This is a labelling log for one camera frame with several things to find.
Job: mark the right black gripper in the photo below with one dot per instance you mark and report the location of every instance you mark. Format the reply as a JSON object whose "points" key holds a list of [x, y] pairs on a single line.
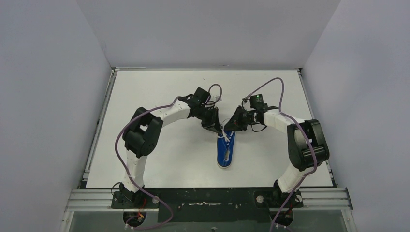
{"points": [[236, 123]]}

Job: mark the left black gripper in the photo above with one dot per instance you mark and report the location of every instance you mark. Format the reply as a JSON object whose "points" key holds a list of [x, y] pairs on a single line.
{"points": [[209, 117]]}

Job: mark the blue canvas sneaker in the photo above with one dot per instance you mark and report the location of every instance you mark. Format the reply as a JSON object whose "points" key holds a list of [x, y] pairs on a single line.
{"points": [[224, 153]]}

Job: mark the white shoelace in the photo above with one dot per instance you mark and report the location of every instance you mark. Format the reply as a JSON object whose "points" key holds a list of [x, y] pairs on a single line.
{"points": [[227, 136]]}

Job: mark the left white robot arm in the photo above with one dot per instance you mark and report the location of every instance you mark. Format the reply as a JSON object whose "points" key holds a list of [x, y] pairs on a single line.
{"points": [[140, 136]]}

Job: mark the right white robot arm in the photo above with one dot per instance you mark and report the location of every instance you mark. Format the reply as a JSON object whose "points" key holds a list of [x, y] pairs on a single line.
{"points": [[307, 146]]}

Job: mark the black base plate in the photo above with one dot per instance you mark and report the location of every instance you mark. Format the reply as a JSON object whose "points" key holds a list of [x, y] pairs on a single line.
{"points": [[178, 205]]}

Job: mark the aluminium frame rail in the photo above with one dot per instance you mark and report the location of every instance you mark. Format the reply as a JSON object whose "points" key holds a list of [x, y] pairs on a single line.
{"points": [[313, 199]]}

